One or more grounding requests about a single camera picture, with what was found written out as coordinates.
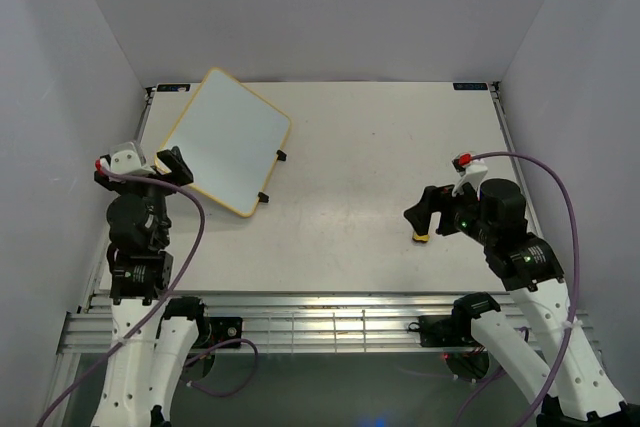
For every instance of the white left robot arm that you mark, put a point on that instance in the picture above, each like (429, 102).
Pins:
(152, 334)

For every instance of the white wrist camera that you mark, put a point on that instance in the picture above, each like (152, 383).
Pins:
(471, 172)
(125, 159)

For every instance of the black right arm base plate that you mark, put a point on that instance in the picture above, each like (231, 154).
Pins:
(442, 331)

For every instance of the yellow framed whiteboard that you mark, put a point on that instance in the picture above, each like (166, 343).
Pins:
(229, 137)

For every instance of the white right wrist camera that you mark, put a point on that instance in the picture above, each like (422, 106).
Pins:
(471, 172)

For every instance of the aluminium table right rail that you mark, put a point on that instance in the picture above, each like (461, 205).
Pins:
(517, 164)

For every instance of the aluminium table front rail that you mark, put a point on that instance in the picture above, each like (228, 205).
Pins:
(290, 324)

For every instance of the blue corner label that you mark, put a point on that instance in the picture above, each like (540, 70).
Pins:
(470, 86)
(173, 87)

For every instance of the yellow whiteboard eraser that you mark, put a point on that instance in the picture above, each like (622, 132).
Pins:
(420, 238)

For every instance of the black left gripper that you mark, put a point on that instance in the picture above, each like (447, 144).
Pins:
(173, 159)

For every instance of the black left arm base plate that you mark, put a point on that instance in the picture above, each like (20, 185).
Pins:
(221, 330)

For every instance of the left blue corner label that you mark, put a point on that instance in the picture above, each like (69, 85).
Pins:
(173, 87)

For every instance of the right blue corner label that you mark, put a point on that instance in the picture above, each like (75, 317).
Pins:
(470, 86)

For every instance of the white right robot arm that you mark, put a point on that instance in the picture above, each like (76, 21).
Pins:
(563, 380)

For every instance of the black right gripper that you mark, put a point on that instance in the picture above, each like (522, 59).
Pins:
(437, 198)

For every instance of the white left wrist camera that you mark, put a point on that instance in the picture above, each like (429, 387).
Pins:
(125, 159)

